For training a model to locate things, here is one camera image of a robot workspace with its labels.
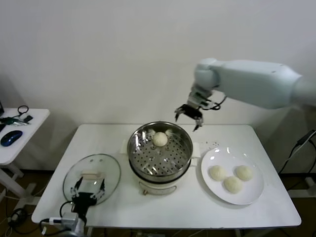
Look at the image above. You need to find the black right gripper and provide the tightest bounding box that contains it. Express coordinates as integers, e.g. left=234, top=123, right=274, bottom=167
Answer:
left=174, top=105, right=203, bottom=131

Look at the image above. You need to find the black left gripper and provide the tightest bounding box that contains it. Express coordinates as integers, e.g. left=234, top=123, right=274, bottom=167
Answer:
left=71, top=179, right=106, bottom=218

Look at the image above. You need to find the glass lid with cream handle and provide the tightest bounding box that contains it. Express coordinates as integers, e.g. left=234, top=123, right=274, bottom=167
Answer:
left=63, top=153, right=121, bottom=206

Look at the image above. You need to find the white steamed baozi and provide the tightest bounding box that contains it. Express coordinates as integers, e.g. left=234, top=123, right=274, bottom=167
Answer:
left=223, top=176, right=243, bottom=194
left=236, top=165, right=254, bottom=181
left=152, top=131, right=168, bottom=147
left=209, top=165, right=227, bottom=181

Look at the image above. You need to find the perforated steel steamer basket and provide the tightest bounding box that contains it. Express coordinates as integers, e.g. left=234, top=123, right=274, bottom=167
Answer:
left=127, top=121, right=193, bottom=179

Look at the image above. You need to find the cream electric cooker pot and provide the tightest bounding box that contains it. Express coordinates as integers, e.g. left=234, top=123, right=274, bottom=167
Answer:
left=119, top=139, right=200, bottom=196

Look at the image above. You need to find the black floor power adapter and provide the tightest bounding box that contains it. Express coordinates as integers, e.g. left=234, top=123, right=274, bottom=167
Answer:
left=9, top=208, right=26, bottom=222

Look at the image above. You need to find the white round plate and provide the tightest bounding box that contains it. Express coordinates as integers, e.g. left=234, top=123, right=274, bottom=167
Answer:
left=200, top=147, right=264, bottom=205

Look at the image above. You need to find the white side table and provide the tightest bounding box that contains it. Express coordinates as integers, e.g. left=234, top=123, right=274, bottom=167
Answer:
left=0, top=108, right=50, bottom=206

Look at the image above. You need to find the blue computer mouse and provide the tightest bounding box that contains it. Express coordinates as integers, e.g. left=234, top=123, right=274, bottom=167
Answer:
left=0, top=130, right=23, bottom=147

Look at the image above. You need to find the white stand base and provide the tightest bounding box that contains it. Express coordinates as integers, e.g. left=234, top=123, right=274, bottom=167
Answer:
left=287, top=176, right=316, bottom=198

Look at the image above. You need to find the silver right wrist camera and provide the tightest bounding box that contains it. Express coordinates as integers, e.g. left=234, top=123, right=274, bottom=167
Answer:
left=187, top=85, right=214, bottom=110

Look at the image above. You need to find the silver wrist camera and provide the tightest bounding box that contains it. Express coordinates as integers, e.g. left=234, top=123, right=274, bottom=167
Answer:
left=61, top=212, right=80, bottom=227
left=187, top=85, right=214, bottom=110

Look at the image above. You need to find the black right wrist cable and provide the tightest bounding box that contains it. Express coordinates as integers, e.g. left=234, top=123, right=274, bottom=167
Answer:
left=206, top=95, right=227, bottom=111

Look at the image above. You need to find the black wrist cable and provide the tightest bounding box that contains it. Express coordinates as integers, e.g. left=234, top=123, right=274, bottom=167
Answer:
left=206, top=95, right=227, bottom=111
left=39, top=200, right=75, bottom=237

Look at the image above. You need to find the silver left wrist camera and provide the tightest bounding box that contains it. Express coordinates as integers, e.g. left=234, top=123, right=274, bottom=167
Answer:
left=61, top=212, right=80, bottom=227

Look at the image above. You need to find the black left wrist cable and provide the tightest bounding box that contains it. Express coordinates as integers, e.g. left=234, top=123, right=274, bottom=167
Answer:
left=39, top=200, right=75, bottom=237

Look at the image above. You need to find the black cable with adapter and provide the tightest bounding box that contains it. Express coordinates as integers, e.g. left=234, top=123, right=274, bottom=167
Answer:
left=277, top=129, right=316, bottom=175

